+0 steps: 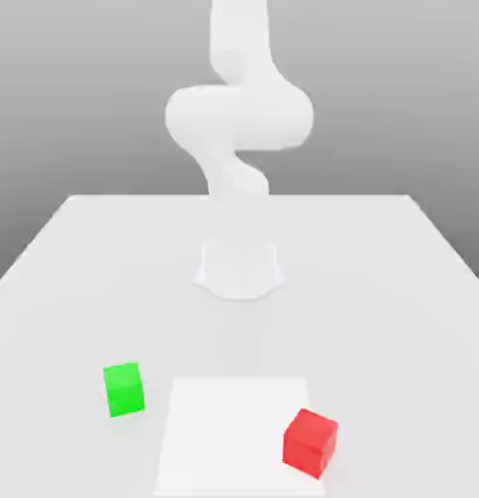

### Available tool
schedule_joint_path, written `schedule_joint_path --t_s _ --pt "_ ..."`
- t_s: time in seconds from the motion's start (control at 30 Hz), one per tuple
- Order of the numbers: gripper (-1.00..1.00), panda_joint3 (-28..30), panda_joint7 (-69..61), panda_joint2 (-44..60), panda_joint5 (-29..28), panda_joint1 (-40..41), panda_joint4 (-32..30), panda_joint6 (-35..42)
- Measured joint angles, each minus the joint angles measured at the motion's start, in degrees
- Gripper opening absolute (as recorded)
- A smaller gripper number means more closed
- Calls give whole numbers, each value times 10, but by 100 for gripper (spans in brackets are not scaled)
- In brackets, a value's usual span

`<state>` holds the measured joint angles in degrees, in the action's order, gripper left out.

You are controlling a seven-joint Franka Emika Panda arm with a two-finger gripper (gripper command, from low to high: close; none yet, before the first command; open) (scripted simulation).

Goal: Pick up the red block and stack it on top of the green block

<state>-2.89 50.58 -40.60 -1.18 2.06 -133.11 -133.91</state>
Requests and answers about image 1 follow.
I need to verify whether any small green cube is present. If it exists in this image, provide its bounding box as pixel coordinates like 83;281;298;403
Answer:
102;361;147;419

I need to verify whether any small red cube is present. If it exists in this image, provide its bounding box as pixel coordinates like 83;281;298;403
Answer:
281;408;340;480

